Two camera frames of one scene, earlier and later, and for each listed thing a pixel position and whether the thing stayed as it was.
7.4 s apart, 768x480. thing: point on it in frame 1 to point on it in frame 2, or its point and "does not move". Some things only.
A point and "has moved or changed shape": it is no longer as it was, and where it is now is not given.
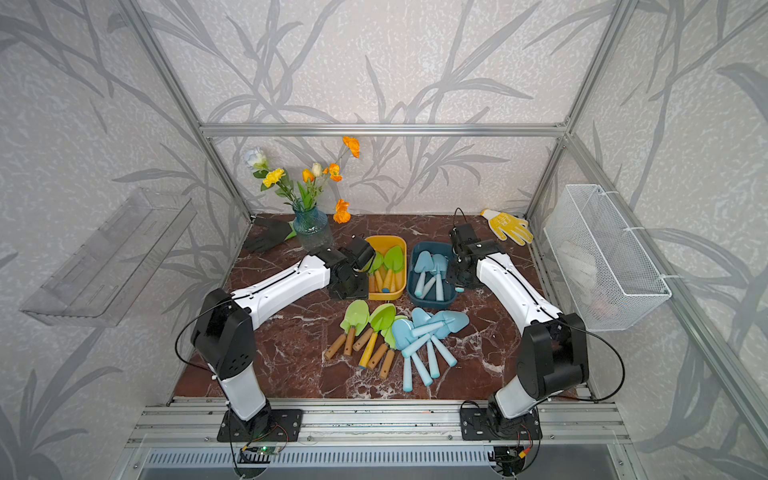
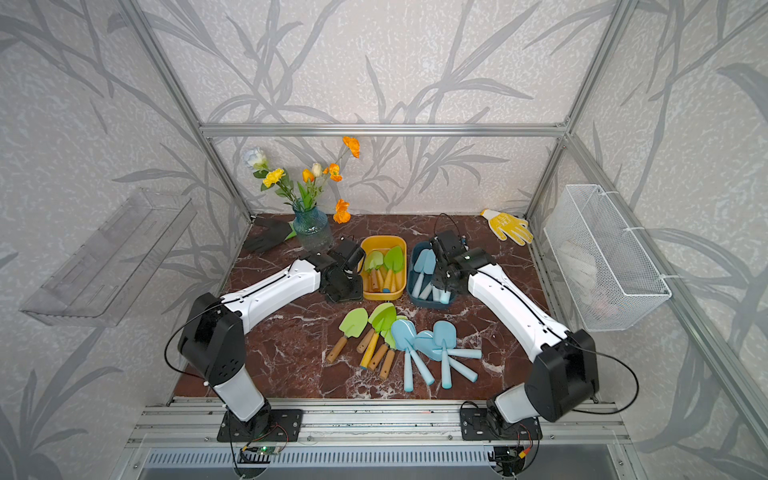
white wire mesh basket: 608,274 does not move
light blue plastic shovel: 424,264 does not move
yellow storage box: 379,244 does not move
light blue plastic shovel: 428,286 to 440,295
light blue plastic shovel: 421,318 to 444,338
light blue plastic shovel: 440,268 has moved or changed shape
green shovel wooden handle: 388,354 does not move
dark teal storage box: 415,251 does not move
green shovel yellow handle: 382,318 does not move
